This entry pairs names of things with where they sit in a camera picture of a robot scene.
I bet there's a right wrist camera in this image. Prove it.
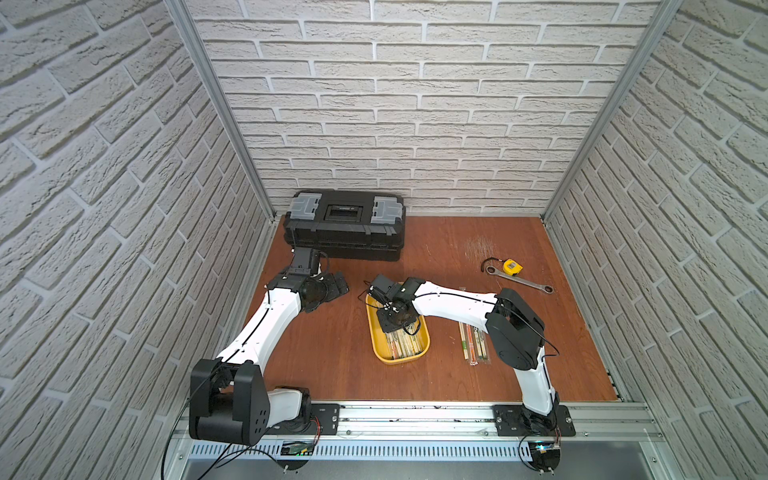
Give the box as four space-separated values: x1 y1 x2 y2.
368 275 401 305

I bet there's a silver metal wrench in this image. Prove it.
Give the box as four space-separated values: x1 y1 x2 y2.
484 266 554 294

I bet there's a chopsticks pair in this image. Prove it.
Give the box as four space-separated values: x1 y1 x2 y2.
475 329 490 364
459 322 470 361
466 325 478 366

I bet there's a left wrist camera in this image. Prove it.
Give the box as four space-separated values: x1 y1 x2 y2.
287 247 321 277

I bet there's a black plastic toolbox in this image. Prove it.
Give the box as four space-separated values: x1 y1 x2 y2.
283 190 406 262

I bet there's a wrapped chopsticks pile in box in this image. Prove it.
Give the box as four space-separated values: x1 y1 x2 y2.
385 330 424 360

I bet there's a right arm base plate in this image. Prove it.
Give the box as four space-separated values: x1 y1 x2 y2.
492 404 576 437

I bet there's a yellow plastic storage box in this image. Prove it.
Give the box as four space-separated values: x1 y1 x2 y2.
365 295 431 365

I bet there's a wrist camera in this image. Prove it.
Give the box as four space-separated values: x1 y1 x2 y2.
368 275 401 305
287 247 321 277

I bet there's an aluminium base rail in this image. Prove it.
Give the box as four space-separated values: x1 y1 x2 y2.
166 401 665 478

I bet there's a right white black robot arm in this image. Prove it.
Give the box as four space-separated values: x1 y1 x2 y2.
368 275 559 435

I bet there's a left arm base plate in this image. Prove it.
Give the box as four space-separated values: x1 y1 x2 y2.
266 402 341 437

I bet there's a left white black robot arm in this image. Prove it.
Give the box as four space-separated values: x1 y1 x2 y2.
189 273 349 446

